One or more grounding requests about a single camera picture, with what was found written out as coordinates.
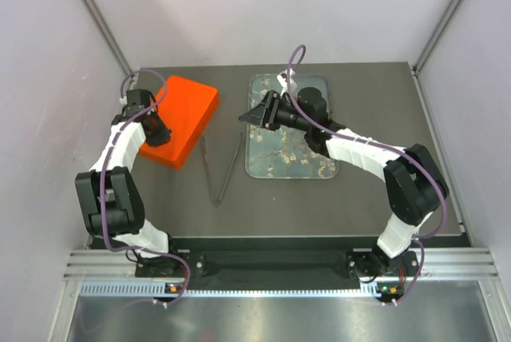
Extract orange box lid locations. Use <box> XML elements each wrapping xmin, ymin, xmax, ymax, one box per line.
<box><xmin>139</xmin><ymin>75</ymin><xmax>220</xmax><ymax>169</ymax></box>

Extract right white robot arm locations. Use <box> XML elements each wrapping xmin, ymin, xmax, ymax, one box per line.
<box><xmin>239</xmin><ymin>87</ymin><xmax>449</xmax><ymax>276</ymax></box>

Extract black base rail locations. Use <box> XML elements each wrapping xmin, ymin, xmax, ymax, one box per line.
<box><xmin>91</xmin><ymin>237</ymin><xmax>420</xmax><ymax>284</ymax></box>

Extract grey cable duct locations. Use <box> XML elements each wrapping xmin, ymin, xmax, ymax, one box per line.
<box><xmin>80</xmin><ymin>281</ymin><xmax>404</xmax><ymax>298</ymax></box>

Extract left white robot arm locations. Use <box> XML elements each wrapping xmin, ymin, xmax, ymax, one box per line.
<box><xmin>75</xmin><ymin>111</ymin><xmax>181</xmax><ymax>277</ymax></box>

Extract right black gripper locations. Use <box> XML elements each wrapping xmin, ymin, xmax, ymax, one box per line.
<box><xmin>240</xmin><ymin>90</ymin><xmax>312</xmax><ymax>133</ymax></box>

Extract metal tongs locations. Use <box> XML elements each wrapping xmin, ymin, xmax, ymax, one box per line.
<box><xmin>199</xmin><ymin>133</ymin><xmax>244</xmax><ymax>209</ymax></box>

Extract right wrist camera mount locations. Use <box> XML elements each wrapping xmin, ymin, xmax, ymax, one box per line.
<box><xmin>276</xmin><ymin>70</ymin><xmax>296</xmax><ymax>97</ymax></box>

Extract orange chocolate box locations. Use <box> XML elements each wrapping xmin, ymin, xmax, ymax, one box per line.
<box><xmin>139</xmin><ymin>97</ymin><xmax>220</xmax><ymax>170</ymax></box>

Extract floral blue tray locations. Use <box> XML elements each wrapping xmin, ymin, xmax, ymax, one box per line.
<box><xmin>245</xmin><ymin>74</ymin><xmax>340</xmax><ymax>180</ymax></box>

